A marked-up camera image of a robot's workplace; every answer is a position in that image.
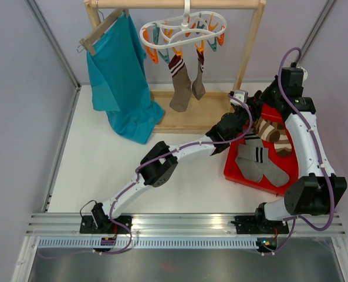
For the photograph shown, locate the teal t-shirt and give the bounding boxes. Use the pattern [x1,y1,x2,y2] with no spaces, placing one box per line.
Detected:
[86,14,164,145]

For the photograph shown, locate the beige sock maroon striped cuff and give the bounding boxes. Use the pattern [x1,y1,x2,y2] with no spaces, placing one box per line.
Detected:
[191,51,206,100]

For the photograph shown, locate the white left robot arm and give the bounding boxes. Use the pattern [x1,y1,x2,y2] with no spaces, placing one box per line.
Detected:
[80,93,262,234]

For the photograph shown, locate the orange clothespin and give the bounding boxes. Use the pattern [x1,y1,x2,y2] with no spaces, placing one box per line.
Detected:
[195,40,205,54]
[172,46,183,57]
[217,33,225,46]
[146,46,159,64]

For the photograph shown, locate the teal clothespin front right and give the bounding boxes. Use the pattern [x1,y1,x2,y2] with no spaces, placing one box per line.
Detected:
[207,38,218,52]

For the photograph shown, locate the teal clothespin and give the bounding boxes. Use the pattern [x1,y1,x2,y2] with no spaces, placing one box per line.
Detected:
[207,38,218,52]
[158,49,170,64]

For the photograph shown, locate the wooden clothes rack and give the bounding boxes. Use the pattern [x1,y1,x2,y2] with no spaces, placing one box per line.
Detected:
[80,1,266,133]

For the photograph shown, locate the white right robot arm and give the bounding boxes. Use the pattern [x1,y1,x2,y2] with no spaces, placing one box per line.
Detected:
[235,66,347,232]

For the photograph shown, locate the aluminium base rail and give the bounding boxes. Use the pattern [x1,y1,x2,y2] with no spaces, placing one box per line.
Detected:
[23,213,346,237]

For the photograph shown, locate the white clip hanger frame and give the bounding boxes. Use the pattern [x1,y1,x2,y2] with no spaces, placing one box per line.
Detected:
[140,1,227,50]

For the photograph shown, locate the brown striped sock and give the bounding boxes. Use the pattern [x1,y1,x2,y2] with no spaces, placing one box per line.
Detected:
[253,117,292,157]

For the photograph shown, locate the wooden clothes hanger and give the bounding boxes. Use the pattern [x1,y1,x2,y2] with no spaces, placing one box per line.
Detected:
[76,9,129,56]

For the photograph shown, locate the teal clothespin front left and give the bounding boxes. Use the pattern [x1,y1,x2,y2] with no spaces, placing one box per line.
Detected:
[158,49,170,64]

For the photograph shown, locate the red plastic tray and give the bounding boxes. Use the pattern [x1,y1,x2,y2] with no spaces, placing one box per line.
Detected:
[224,105,299,196]

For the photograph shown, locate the grey sock black stripes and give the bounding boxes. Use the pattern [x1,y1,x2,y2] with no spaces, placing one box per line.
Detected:
[237,135,290,186]

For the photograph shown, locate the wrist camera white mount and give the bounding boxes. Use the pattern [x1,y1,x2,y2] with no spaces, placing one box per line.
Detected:
[228,89,248,106]
[297,66,308,82]

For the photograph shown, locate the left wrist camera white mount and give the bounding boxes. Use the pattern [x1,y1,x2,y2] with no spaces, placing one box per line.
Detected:
[228,89,248,106]

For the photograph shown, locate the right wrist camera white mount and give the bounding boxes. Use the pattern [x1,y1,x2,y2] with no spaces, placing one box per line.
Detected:
[297,66,308,82]

